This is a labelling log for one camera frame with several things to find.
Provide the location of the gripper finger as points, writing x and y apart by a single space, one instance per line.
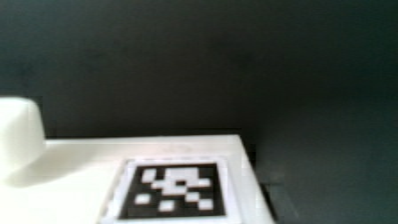
21 134

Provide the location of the white front drawer box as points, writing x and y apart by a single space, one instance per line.
156 180

